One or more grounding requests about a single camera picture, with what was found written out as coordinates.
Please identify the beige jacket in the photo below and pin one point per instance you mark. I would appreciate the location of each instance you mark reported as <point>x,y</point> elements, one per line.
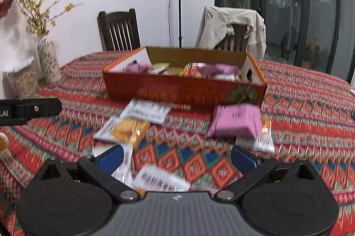
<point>216,27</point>

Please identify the yellow red snack packet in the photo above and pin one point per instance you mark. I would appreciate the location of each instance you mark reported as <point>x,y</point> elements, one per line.
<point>191,71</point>

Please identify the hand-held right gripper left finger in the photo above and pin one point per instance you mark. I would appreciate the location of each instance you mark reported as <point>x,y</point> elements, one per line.
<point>111,157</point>

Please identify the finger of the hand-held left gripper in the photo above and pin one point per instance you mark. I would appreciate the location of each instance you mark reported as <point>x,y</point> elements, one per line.
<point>41,107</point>

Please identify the orange cardboard box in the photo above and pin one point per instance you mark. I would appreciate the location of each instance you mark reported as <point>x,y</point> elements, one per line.
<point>180,91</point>

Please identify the pink snack packet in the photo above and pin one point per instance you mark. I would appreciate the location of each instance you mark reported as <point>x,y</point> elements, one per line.
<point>235,120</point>

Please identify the green and white snack packet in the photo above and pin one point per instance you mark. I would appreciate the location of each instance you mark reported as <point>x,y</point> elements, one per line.
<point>160,67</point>

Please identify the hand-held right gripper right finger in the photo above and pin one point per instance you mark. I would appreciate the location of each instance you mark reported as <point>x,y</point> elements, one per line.
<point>244,158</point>

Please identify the black framed glass door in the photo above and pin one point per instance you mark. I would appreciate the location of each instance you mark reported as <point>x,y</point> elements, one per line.
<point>319,3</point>

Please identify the red patterned tablecloth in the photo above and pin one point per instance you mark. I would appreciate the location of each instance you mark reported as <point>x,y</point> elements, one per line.
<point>299,102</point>

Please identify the dark wooden chair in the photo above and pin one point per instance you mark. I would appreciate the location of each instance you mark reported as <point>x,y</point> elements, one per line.
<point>119,30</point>

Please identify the yellow flower branches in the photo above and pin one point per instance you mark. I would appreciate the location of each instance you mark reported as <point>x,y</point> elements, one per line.
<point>38,14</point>

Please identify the white yellow snack packet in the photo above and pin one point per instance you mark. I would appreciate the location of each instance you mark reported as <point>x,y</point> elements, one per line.
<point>3,145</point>

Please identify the orange cracker packet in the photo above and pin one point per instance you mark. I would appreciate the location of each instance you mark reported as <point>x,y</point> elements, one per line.
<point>127,129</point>

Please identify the white grey printed snack packet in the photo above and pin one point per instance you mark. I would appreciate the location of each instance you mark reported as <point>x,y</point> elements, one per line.
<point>147,111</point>

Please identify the purple snack packet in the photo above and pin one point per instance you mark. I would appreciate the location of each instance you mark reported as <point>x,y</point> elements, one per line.
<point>224,69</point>
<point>137,68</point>

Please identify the floral patterned vase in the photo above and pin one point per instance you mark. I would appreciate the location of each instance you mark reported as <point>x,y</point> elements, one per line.
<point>49,61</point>

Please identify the wooden chair under jacket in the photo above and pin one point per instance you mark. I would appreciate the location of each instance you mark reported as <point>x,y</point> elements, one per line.
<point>235,39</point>

